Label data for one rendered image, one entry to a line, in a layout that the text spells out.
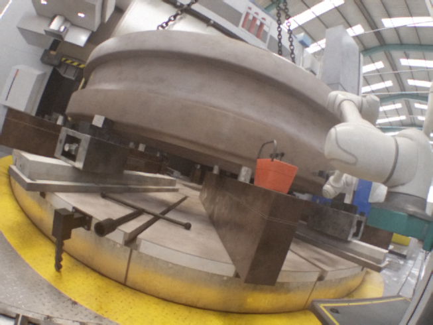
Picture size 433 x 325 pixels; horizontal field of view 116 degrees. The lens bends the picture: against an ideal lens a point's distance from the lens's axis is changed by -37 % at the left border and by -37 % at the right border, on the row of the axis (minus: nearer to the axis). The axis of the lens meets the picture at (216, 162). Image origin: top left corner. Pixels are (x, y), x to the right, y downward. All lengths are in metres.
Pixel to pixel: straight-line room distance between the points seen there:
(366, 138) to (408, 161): 0.16
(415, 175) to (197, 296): 1.03
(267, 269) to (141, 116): 1.29
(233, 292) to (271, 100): 1.42
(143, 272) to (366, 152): 1.03
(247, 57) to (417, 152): 1.36
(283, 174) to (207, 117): 0.76
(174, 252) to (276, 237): 0.45
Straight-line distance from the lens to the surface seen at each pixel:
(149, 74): 1.93
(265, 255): 0.84
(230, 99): 1.68
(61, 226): 1.01
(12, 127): 2.47
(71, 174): 1.46
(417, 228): 0.73
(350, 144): 0.64
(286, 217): 0.82
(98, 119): 1.62
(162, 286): 1.11
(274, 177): 0.90
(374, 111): 1.28
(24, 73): 4.35
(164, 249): 0.99
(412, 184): 0.71
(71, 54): 4.58
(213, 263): 1.01
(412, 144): 0.73
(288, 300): 1.35
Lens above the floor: 0.69
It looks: 3 degrees up
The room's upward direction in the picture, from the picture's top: 17 degrees clockwise
